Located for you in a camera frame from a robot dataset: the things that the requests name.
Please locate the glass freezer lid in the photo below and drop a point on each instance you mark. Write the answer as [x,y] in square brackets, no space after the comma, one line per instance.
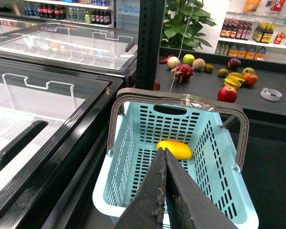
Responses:
[84,48]
[49,121]

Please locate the pale peach fruit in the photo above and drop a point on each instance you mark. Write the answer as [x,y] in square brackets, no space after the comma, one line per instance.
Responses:
[198,64]

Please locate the grey basket handle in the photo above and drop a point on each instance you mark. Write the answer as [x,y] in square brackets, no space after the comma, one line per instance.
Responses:
[184,100]

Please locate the glass freezer lid far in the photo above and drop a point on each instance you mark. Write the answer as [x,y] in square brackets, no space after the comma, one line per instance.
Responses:
[84,48]

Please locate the glass freezer lid near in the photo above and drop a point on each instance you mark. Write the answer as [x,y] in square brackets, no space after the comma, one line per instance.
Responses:
[49,121]

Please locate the small dark red apple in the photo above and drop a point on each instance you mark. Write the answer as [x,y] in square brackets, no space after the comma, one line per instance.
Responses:
[156,86]

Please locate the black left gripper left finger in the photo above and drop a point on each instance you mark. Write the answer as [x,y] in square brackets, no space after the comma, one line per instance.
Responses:
[146,209]

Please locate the red chili pepper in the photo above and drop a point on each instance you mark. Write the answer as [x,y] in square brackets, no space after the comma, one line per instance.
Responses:
[166,60]

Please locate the yellow star fruit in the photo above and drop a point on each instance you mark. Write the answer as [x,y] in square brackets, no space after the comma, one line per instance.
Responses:
[235,80]

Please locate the white tape roll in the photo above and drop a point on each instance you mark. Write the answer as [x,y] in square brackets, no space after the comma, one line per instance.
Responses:
[271,94]

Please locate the brown kiwi right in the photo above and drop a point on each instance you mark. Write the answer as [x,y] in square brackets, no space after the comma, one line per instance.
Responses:
[223,72]

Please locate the pink dragon fruit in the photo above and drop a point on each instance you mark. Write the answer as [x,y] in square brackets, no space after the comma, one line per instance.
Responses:
[183,72]

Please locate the green potted plant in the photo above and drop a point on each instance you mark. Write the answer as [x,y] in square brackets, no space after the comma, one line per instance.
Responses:
[182,24]

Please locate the pale round melon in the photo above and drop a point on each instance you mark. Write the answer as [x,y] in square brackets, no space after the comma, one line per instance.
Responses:
[173,62]

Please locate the yellow mango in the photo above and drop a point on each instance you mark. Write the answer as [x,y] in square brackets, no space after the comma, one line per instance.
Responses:
[180,150]

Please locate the green apple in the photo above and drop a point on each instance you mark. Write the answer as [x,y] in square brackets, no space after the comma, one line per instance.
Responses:
[188,59]

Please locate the black shelf post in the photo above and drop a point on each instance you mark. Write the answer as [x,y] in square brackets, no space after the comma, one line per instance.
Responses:
[149,39]

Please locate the large red apple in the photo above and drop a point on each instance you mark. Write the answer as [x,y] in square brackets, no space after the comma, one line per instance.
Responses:
[227,94]

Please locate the orange persimmon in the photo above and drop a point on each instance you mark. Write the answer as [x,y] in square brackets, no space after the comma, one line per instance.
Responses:
[250,79]

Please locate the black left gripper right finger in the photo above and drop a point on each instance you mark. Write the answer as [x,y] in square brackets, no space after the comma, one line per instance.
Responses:
[187,205]

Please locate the brown kiwi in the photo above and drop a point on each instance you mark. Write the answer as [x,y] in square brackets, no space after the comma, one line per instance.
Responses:
[223,72]
[208,68]

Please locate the dark red plum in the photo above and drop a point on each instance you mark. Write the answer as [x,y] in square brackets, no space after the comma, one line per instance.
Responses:
[234,63]

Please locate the light blue plastic basket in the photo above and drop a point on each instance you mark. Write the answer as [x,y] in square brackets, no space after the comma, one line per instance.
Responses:
[212,165]

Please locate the brown kiwi left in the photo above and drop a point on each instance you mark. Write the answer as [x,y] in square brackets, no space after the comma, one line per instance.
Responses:
[208,68]

